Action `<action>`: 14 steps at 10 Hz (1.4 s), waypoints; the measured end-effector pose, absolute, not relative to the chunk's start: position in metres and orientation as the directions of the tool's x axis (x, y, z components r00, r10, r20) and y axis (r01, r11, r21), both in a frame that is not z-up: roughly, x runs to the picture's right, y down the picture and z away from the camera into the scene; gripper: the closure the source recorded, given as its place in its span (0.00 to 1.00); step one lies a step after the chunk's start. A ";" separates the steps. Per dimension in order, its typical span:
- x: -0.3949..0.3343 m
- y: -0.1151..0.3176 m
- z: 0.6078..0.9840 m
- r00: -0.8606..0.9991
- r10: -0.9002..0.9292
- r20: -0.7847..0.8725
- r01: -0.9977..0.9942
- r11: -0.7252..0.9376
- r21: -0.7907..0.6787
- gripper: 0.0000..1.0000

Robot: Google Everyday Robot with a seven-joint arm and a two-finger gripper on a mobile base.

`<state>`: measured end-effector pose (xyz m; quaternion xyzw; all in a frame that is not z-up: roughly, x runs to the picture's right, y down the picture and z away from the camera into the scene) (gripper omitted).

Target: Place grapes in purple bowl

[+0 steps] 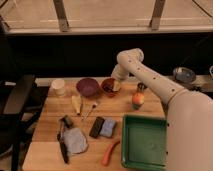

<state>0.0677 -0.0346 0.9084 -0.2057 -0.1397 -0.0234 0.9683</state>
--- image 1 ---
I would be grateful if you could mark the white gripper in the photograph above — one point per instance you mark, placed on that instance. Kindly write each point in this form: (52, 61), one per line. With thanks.
(119, 74)

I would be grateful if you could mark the dark grapes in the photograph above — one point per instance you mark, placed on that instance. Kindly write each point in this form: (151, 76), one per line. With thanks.
(107, 88)

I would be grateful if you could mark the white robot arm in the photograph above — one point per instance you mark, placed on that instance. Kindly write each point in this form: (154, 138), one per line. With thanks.
(189, 136)

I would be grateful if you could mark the orange bowl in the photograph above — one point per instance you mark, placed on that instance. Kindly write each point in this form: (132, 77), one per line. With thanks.
(109, 82)

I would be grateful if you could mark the purple bowl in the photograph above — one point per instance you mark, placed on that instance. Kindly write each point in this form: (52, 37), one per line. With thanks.
(87, 87)

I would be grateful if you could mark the grey bowl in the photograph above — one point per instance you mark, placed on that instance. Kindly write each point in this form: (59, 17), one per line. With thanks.
(184, 75)

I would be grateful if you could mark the small metal cup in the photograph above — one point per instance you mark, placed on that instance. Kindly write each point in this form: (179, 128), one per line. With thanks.
(141, 87)

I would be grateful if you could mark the yellow banana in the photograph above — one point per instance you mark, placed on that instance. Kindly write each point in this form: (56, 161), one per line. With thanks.
(77, 103)

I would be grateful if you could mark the small wooden spoon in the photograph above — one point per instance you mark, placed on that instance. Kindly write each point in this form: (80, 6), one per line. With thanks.
(90, 110)

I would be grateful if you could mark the black rectangular block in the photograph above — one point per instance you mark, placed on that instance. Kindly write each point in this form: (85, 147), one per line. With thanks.
(96, 127)

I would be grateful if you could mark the white cup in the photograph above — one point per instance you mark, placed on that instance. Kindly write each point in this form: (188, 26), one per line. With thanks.
(58, 85)

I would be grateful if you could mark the green tray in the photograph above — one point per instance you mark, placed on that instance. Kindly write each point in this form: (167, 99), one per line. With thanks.
(143, 144)

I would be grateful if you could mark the black brush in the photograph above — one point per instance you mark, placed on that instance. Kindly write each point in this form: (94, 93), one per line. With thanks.
(67, 121)

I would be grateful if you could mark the black knife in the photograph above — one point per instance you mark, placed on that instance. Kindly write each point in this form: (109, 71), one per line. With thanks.
(63, 147)

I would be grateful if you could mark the grey cloth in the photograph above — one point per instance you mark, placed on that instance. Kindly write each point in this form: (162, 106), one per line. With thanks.
(75, 141)

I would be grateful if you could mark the orange carrot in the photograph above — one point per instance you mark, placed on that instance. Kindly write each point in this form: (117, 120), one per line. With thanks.
(106, 157)

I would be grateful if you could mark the black chair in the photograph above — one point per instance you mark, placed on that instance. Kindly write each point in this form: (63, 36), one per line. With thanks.
(21, 102)

